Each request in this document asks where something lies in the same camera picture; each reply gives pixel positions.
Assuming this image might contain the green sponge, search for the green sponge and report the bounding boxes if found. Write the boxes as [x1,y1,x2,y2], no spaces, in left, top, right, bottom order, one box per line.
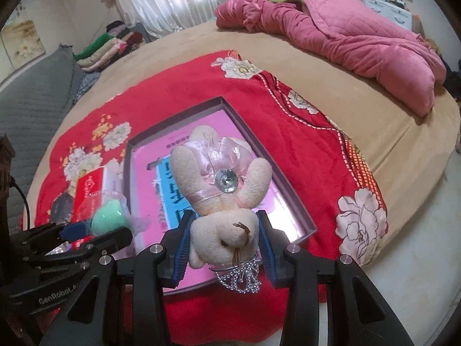
[73,191,152,236]

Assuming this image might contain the black glossy box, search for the black glossy box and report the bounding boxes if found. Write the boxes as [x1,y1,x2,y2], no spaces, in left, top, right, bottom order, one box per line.
[49,192,74,224]

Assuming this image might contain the red tissue box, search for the red tissue box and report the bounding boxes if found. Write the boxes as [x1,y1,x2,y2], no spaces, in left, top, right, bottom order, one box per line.
[71,166,122,223]

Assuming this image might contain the red floral blanket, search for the red floral blanket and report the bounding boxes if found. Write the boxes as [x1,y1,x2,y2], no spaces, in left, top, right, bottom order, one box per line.
[35,51,388,345]

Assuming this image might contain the grey quilted headboard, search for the grey quilted headboard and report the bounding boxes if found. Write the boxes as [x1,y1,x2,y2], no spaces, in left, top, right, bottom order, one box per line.
[0,44,88,235]

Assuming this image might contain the dark patterned cloth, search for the dark patterned cloth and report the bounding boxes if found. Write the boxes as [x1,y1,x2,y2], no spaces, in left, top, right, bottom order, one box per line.
[73,72,101,105]

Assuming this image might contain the beige round bed cover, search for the beige round bed cover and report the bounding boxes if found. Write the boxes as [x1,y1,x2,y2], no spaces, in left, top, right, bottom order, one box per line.
[28,22,460,259]

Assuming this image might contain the stack of folded clothes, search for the stack of folded clothes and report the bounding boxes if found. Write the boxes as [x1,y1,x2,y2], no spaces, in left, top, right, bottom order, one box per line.
[73,20,151,74]

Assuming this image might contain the pink quilted duvet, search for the pink quilted duvet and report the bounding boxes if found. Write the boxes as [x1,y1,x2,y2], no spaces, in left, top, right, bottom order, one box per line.
[215,0,446,117]

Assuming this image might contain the black bag on floor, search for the black bag on floor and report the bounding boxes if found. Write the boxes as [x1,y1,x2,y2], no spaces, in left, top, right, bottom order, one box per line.
[442,59,461,101]

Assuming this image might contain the white drawer cabinet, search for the white drawer cabinet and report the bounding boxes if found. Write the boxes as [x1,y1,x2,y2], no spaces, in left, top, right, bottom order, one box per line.
[364,0,413,30]

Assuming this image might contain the black cable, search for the black cable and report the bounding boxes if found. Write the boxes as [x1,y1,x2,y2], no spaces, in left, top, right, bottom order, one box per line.
[8,176,31,231]

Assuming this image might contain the wall painting panels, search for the wall painting panels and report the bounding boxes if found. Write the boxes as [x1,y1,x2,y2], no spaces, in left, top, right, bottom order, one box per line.
[0,3,46,82]

